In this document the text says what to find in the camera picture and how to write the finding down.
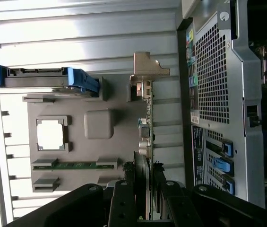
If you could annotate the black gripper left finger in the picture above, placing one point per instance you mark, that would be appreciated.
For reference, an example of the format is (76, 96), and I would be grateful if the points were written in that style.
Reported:
(123, 203)

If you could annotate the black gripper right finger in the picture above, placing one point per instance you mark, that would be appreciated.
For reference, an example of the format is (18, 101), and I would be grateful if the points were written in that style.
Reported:
(175, 208)

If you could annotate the blue slot latch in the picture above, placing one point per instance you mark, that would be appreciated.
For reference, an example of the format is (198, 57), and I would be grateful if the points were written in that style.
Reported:
(227, 147)
(223, 165)
(229, 186)

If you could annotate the green RAM stick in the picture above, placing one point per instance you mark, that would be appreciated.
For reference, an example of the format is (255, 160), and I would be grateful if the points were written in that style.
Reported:
(76, 165)

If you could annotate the grey parts rack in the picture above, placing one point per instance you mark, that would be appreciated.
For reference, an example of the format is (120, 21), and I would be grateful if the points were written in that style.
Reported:
(88, 153)

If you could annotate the silver CPU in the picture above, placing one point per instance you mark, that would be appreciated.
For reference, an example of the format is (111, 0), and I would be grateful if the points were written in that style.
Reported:
(50, 134)

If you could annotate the open black PC case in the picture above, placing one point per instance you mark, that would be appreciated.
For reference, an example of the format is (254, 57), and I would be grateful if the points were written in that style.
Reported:
(213, 71)

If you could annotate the hard disk with blue caddy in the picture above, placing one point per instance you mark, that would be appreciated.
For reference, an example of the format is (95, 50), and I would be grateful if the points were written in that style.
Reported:
(41, 80)

